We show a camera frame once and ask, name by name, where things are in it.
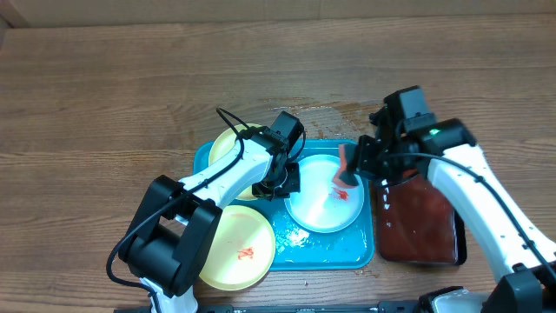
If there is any white plate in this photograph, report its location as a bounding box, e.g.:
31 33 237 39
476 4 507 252
285 154 365 233

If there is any yellow plate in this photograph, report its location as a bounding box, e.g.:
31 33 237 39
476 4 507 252
200 205 276 291
206 129 270 203

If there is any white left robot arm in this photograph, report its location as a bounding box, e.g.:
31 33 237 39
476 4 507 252
106 129 299 312

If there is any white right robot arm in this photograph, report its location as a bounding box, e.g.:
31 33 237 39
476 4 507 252
334 108 555 312

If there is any black tray with red water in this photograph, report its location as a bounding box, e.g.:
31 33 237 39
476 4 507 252
375 170 467 266

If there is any blue plastic tray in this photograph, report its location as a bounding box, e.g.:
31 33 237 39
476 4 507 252
192 138 375 271

